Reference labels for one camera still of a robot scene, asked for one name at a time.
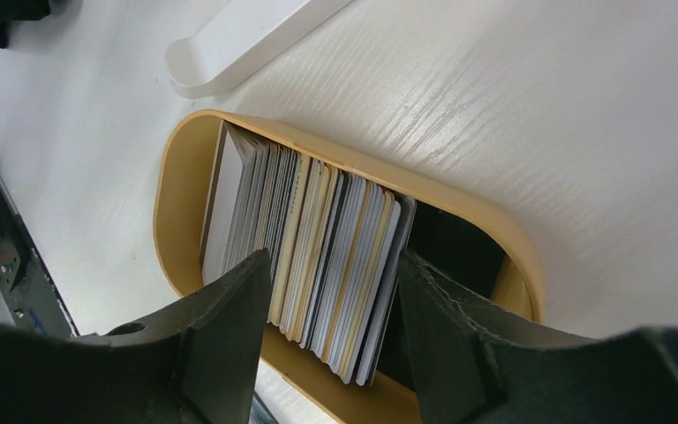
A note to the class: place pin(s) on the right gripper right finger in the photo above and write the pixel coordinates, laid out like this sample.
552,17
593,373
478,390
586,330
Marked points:
473,361

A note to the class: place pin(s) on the blue card holder wallet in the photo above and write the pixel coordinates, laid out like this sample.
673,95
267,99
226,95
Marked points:
259,413

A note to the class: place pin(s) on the oval wooden card tray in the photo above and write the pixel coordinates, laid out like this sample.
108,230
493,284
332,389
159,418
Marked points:
190,158

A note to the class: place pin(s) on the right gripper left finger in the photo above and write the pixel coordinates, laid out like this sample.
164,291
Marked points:
193,361

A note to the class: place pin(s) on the upright stack of cards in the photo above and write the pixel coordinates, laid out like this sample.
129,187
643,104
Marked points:
334,241

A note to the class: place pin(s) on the white metal clothes rack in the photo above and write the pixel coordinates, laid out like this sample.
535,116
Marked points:
241,39

